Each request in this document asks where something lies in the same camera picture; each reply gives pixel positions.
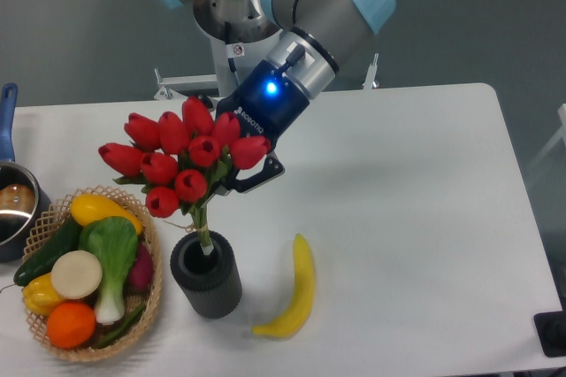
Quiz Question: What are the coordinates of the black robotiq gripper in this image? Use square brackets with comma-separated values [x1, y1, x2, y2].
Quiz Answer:
[215, 60, 310, 196]

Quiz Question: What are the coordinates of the dark grey ribbed vase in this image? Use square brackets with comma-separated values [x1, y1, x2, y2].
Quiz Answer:
[170, 231, 242, 319]

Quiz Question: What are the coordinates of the orange fruit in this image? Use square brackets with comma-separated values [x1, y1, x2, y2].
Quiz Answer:
[47, 302, 96, 349]

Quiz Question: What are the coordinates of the yellow banana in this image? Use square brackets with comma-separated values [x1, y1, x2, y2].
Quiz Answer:
[251, 234, 316, 339]

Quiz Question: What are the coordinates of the purple radish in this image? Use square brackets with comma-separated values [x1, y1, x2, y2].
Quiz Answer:
[127, 243, 154, 290]

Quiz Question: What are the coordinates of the beige round mushroom cap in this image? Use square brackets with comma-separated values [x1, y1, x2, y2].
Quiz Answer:
[50, 250, 103, 300]

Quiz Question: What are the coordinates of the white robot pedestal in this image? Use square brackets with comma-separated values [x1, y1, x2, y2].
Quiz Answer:
[153, 34, 381, 101]

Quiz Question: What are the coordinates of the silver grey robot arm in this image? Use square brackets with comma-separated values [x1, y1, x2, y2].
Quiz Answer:
[163, 0, 396, 142]

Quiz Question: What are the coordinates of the dark green cucumber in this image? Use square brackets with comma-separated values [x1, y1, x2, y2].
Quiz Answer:
[13, 217, 82, 287]

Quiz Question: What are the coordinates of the yellow bell pepper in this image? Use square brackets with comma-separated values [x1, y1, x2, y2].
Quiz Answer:
[22, 273, 66, 316]

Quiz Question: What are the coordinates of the green bean pod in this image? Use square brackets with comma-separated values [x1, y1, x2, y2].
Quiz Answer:
[92, 304, 146, 350]

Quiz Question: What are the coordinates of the red tulip bouquet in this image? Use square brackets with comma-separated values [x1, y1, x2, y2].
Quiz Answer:
[98, 97, 271, 257]

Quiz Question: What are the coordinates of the green bok choy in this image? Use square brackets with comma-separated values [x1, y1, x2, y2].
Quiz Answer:
[79, 216, 138, 326]

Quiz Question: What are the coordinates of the woven wicker basket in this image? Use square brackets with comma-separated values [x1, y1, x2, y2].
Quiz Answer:
[23, 186, 163, 363]

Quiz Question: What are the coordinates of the yellow squash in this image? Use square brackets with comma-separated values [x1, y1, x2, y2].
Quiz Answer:
[70, 194, 143, 235]

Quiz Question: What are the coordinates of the white frame at right edge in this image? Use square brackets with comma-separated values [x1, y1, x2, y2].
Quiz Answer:
[524, 104, 565, 189]

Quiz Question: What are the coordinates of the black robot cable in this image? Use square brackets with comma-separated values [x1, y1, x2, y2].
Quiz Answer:
[223, 21, 242, 88]

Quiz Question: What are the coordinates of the black device at table edge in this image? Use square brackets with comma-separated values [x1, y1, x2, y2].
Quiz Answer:
[533, 311, 565, 358]

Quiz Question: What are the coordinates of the blue handled saucepan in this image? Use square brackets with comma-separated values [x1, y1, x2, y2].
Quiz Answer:
[1, 83, 50, 263]

